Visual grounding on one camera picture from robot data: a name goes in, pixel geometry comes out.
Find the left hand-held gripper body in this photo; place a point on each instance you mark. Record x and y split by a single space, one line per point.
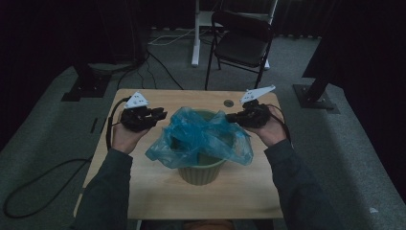
137 118

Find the white paper scrap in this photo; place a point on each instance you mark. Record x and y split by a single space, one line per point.
373 210

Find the green ribbed trash bin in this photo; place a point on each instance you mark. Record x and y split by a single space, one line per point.
199 174

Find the black folding chair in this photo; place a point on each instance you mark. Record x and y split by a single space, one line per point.
242 44

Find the person's left hand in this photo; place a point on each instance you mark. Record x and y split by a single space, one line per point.
126 140

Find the person's right hand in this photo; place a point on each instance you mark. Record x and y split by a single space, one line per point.
271 129

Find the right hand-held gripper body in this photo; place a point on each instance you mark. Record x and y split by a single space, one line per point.
255 115

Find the black stand base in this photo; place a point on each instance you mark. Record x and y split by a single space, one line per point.
314 96
86 86

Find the blue plastic trash bag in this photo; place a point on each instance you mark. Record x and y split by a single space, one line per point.
198 137

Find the round table grommet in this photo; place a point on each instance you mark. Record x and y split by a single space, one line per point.
228 103

